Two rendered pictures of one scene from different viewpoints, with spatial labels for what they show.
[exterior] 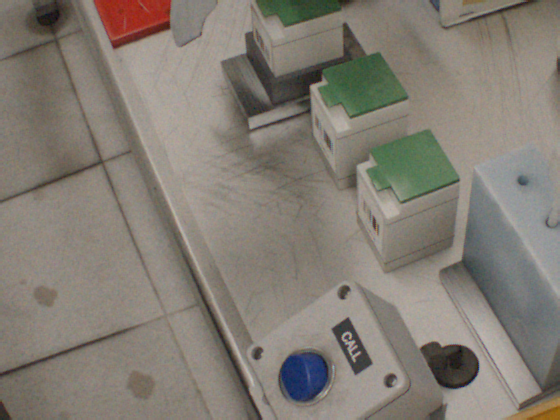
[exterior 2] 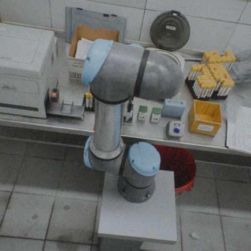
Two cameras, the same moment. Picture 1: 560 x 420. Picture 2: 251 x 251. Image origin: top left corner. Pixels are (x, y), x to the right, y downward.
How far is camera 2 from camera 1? 1.05 m
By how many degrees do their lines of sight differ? 44
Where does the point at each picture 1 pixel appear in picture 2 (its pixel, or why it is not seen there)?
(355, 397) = (182, 127)
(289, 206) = (144, 126)
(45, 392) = (56, 226)
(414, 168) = (157, 110)
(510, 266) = (173, 110)
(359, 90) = (144, 109)
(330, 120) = (144, 114)
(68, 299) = (38, 212)
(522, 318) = (176, 113)
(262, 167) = (138, 126)
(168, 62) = not seen: hidden behind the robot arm
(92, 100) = not seen: outside the picture
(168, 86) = not seen: hidden behind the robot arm
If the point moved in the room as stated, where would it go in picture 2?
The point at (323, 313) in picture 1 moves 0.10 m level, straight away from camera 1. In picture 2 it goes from (171, 125) to (152, 116)
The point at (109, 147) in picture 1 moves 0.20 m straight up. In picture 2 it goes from (9, 188) to (4, 175)
